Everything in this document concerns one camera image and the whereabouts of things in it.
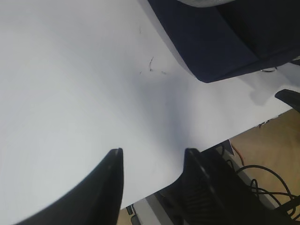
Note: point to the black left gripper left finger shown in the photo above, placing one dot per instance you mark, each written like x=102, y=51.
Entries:
x=95, y=200

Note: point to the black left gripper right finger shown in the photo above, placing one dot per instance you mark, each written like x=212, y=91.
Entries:
x=210, y=192

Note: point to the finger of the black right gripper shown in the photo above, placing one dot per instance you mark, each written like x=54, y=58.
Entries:
x=290, y=97

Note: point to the navy blue lunch bag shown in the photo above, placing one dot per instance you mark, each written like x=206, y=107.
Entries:
x=232, y=39

